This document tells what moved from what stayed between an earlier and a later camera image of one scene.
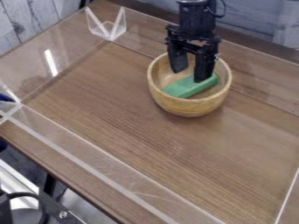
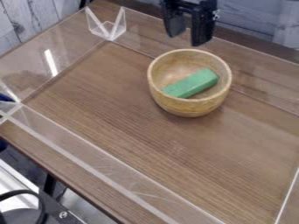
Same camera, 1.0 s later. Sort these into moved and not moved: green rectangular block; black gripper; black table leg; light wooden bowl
Moved: black gripper
Not moved: light wooden bowl; black table leg; green rectangular block
